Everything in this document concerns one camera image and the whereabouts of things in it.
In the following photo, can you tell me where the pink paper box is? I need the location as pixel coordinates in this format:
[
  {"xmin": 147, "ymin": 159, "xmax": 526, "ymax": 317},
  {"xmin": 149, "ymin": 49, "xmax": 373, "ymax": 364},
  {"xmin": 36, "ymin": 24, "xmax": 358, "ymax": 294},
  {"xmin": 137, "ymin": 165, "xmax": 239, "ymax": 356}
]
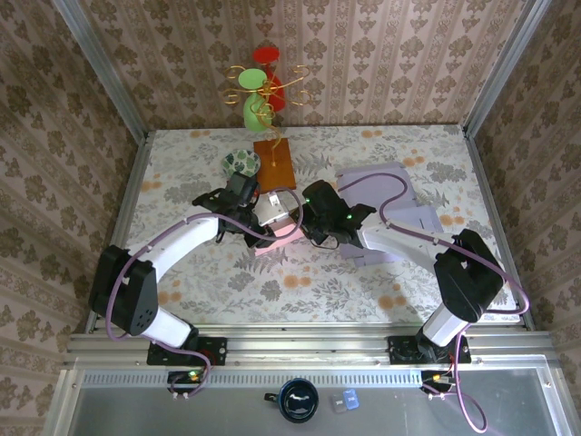
[{"xmin": 251, "ymin": 188, "xmax": 305, "ymax": 258}]

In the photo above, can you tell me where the purple paper box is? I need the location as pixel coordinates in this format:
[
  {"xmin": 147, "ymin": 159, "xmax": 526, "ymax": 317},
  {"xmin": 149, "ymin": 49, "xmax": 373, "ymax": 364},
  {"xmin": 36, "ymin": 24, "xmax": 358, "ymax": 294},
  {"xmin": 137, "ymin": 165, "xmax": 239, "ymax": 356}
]
[{"xmin": 334, "ymin": 162, "xmax": 442, "ymax": 269}]

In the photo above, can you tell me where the leaf pattern bowl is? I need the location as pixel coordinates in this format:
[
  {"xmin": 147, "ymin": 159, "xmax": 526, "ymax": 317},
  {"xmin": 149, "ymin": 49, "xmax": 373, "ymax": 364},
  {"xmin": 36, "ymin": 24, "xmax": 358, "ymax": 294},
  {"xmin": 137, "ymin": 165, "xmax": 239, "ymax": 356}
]
[{"xmin": 222, "ymin": 149, "xmax": 262, "ymax": 179}]

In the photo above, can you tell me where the small board with green light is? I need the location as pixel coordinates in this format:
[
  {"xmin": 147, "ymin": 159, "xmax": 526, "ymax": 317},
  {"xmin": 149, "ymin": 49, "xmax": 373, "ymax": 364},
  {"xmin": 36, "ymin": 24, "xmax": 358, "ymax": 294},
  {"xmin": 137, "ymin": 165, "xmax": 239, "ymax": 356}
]
[{"xmin": 166, "ymin": 370, "xmax": 205, "ymax": 394}]

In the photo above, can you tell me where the red plastic goblet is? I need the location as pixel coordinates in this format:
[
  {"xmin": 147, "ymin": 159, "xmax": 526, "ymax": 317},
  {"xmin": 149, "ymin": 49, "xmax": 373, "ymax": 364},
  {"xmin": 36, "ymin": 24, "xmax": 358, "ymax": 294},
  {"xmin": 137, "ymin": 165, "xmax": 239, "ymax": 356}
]
[{"xmin": 251, "ymin": 46, "xmax": 288, "ymax": 113}]

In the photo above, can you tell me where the dark blue mug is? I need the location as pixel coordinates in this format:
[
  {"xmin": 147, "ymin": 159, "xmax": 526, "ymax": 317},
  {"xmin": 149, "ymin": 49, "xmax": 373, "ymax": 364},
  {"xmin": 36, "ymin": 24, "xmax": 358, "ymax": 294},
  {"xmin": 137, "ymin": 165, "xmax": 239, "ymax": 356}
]
[{"xmin": 264, "ymin": 378, "xmax": 320, "ymax": 424}]

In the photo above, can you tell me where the small board with orange light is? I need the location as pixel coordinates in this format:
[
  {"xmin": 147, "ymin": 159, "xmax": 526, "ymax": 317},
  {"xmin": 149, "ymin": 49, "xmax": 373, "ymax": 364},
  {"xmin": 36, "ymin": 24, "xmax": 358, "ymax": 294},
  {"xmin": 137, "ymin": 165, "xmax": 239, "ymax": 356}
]
[{"xmin": 419, "ymin": 370, "xmax": 458, "ymax": 395}]

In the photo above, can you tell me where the gold wire stand wooden base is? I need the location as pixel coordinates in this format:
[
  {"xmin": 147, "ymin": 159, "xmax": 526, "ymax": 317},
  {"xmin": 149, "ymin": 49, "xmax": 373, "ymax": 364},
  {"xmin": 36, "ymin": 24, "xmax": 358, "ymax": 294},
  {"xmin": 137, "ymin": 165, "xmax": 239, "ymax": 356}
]
[{"xmin": 221, "ymin": 64, "xmax": 312, "ymax": 195}]

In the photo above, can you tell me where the aluminium table side rail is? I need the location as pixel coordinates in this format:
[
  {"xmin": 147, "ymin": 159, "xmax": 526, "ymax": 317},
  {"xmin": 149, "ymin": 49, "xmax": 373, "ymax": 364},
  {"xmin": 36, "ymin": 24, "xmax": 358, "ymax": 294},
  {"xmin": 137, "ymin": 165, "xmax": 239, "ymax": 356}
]
[
  {"xmin": 85, "ymin": 131, "xmax": 153, "ymax": 335},
  {"xmin": 462, "ymin": 126, "xmax": 535, "ymax": 328}
]

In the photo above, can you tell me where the aluminium mounting rail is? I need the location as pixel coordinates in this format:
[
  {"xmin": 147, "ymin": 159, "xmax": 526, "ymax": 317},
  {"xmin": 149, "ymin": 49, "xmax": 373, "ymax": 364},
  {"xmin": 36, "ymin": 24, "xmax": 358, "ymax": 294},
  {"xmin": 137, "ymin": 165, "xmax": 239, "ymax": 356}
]
[{"xmin": 63, "ymin": 322, "xmax": 557, "ymax": 369}]

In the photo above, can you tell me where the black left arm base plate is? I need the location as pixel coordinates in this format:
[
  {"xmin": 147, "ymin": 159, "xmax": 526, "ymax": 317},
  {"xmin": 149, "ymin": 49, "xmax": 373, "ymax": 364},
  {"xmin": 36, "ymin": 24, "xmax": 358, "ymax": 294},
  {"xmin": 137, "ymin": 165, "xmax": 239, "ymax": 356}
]
[{"xmin": 147, "ymin": 336, "xmax": 228, "ymax": 367}]

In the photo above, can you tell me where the slotted metal cable duct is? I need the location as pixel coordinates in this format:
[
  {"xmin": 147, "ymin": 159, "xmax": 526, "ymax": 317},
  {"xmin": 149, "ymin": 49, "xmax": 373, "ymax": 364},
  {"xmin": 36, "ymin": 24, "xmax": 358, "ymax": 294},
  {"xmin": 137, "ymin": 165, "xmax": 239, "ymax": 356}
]
[{"xmin": 81, "ymin": 370, "xmax": 423, "ymax": 387}]

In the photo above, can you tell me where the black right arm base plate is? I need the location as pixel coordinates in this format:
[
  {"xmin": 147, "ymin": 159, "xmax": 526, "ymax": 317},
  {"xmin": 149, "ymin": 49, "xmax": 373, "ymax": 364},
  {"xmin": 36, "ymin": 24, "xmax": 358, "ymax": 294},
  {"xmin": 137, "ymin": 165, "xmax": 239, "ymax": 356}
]
[{"xmin": 388, "ymin": 334, "xmax": 472, "ymax": 365}]

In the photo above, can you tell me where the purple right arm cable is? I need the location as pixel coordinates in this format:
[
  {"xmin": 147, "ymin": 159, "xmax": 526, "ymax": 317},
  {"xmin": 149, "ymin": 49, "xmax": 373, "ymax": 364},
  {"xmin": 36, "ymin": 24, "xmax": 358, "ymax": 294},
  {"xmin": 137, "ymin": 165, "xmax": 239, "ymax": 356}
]
[{"xmin": 338, "ymin": 172, "xmax": 531, "ymax": 432}]

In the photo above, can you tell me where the aluminium frame post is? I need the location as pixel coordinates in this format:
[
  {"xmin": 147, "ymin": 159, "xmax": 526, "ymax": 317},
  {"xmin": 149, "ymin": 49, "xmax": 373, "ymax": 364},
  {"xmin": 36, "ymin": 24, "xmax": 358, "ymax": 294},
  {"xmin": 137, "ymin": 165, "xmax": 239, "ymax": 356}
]
[
  {"xmin": 52, "ymin": 0, "xmax": 151, "ymax": 142},
  {"xmin": 462, "ymin": 0, "xmax": 553, "ymax": 137}
]

